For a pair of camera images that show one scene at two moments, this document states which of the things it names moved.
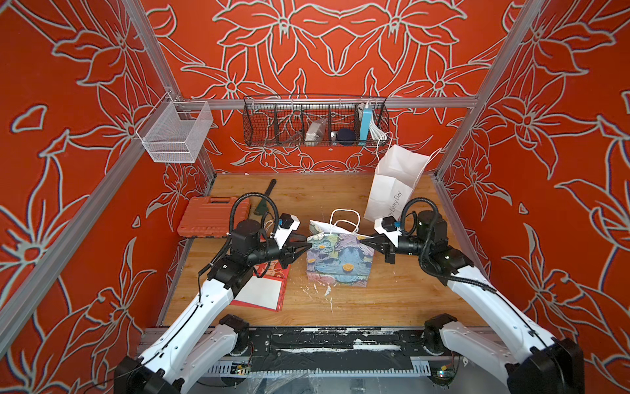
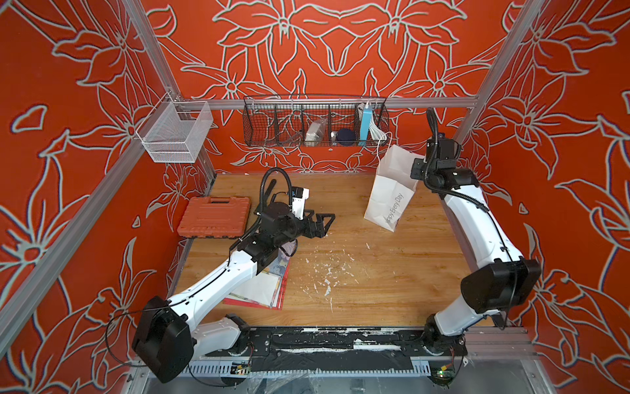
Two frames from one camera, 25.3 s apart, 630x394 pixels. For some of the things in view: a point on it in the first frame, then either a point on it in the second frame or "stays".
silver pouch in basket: [315, 131] stays
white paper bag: [394, 182] stays
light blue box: [366, 120] stays
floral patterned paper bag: [338, 255] → [265, 288]
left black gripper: [288, 253] → [320, 231]
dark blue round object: [346, 137] stays
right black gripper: [385, 245] → [417, 164]
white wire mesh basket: [173, 131] stays
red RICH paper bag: [262, 292] stays
